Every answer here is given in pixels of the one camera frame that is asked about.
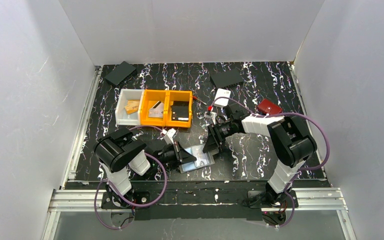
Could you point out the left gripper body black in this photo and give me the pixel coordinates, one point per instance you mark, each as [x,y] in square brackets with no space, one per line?
[179,154]

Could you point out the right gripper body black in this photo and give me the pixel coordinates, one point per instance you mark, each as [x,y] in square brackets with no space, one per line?
[216,136]

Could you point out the grey card holder blue inside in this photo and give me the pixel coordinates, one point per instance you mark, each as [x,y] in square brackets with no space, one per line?
[201,159]

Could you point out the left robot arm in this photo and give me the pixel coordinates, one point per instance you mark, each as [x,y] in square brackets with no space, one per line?
[120,151]

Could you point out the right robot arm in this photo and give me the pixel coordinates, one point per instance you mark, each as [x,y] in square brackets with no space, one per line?
[290,136]

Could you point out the white card holder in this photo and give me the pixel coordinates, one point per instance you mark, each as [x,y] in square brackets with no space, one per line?
[221,98]

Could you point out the silver cards in orange bin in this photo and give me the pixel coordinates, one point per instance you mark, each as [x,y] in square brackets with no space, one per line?
[157,110]

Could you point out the black cards in orange bin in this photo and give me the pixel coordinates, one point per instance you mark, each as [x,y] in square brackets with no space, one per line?
[180,111]

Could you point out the red card holder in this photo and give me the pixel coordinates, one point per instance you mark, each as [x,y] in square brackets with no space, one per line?
[266,107]

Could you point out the black card case far centre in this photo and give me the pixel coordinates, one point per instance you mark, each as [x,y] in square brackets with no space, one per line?
[226,79]

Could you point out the black card case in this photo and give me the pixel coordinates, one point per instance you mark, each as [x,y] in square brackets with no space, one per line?
[120,74]
[226,79]

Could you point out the tan cards in white bin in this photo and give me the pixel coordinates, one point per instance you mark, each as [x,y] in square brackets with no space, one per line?
[132,106]

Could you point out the black card case far left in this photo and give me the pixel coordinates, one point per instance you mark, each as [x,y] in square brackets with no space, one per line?
[120,74]

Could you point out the white plastic bin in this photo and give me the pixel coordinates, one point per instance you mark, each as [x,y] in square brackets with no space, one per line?
[122,119]

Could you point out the orange double bin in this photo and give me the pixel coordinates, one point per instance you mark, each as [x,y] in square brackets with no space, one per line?
[151,96]

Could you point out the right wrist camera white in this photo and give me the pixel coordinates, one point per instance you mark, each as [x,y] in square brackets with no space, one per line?
[210,115]

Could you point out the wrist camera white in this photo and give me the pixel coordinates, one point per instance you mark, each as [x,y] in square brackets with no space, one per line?
[168,135]
[210,115]

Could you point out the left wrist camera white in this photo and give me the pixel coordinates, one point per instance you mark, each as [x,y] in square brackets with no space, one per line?
[168,135]

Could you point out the red handled small tool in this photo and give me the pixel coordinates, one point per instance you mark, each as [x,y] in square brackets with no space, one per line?
[199,100]

